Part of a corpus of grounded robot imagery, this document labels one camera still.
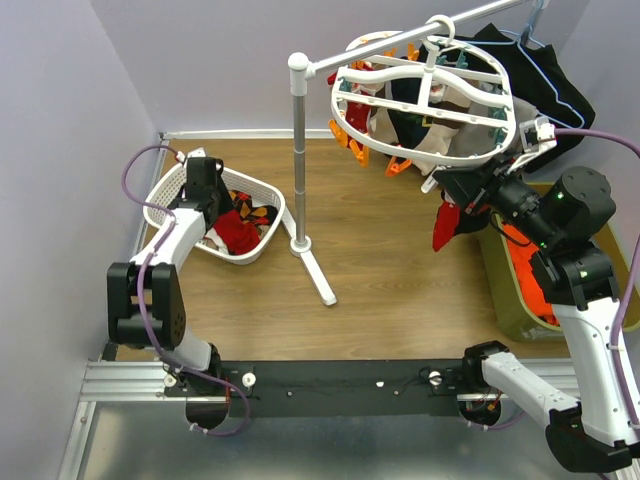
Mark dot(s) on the white clothes peg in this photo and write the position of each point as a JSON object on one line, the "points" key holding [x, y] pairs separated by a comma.
{"points": [[429, 184]]}

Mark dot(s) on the green plastic bin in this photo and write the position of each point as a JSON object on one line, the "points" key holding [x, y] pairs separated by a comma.
{"points": [[570, 266]]}

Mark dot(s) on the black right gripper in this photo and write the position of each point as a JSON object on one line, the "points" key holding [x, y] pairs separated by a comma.
{"points": [[475, 185]]}

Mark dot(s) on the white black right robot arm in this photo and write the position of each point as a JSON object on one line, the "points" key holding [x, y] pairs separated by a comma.
{"points": [[598, 431]]}

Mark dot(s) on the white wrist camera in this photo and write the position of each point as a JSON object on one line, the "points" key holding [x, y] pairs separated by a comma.
{"points": [[537, 138], [182, 157]]}

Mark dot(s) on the red black santa sock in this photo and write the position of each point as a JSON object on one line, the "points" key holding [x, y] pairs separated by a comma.
{"points": [[446, 224]]}

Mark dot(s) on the orange cloth in bin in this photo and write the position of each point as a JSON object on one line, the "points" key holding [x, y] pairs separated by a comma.
{"points": [[521, 251]]}

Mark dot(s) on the socks pile in basket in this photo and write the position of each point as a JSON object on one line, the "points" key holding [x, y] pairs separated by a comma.
{"points": [[241, 230]]}

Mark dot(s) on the white perforated basket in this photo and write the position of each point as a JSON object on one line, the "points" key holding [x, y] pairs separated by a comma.
{"points": [[257, 205]]}

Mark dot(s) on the cream brown striped sock back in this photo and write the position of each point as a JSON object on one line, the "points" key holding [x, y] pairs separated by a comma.
{"points": [[381, 127]]}

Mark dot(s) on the white round sock hanger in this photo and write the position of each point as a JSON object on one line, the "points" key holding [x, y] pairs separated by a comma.
{"points": [[481, 87]]}

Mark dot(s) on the black hanging garment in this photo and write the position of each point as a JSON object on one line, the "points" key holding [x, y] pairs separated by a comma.
{"points": [[564, 144]]}

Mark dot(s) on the light blue wire hanger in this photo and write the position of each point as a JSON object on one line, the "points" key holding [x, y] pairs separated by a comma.
{"points": [[535, 72]]}

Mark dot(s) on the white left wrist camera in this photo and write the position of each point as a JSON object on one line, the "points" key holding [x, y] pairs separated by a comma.
{"points": [[182, 157]]}

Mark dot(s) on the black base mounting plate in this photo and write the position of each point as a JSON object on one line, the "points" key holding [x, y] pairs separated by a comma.
{"points": [[349, 388]]}

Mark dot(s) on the grey hanging garment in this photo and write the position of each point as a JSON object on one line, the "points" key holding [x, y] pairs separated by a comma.
{"points": [[478, 139]]}

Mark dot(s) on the silver drying rack stand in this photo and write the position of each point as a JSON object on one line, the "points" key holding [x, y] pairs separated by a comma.
{"points": [[302, 70]]}

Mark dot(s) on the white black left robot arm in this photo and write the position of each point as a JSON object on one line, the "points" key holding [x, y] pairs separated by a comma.
{"points": [[145, 306]]}

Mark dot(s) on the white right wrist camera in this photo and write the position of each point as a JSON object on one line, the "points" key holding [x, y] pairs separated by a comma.
{"points": [[537, 138]]}

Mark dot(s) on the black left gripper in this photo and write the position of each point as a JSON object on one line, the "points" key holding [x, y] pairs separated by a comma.
{"points": [[227, 202]]}

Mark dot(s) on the navy santa sock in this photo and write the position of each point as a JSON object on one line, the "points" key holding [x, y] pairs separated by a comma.
{"points": [[405, 91]]}

